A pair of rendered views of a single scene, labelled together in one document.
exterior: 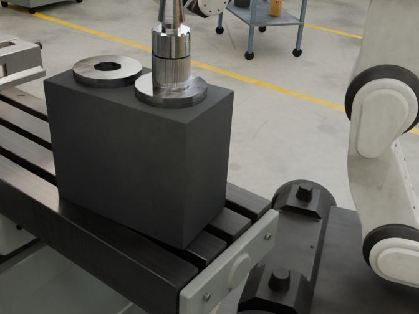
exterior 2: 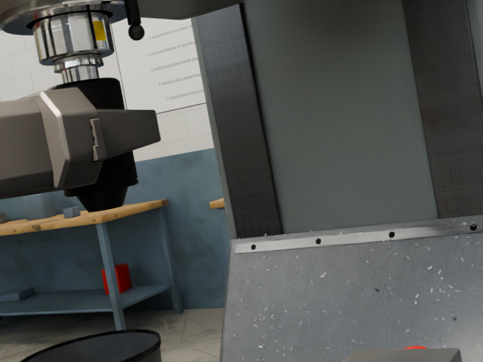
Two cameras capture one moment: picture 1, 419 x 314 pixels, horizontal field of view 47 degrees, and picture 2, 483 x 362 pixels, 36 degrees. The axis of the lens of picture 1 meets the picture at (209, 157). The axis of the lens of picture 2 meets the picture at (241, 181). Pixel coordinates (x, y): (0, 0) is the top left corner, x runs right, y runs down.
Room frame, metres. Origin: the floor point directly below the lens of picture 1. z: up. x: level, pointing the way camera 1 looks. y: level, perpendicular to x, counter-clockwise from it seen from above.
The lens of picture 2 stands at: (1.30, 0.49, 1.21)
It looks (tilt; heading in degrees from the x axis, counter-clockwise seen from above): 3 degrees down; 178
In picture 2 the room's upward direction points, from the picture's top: 10 degrees counter-clockwise
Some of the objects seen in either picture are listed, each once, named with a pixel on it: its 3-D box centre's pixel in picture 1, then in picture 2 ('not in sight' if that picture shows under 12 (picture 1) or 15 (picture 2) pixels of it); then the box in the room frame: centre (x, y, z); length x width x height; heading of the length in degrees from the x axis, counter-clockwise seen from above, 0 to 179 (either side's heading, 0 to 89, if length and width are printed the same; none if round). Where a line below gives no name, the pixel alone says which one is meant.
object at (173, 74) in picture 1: (171, 60); not in sight; (0.55, 0.05, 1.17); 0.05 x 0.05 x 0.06
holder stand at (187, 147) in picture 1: (140, 142); not in sight; (0.58, 0.10, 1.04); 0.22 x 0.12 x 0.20; 62
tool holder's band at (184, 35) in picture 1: (171, 32); not in sight; (0.55, 0.05, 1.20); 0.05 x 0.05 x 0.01
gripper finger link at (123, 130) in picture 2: not in sight; (118, 131); (0.84, 0.44, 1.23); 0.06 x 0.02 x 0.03; 130
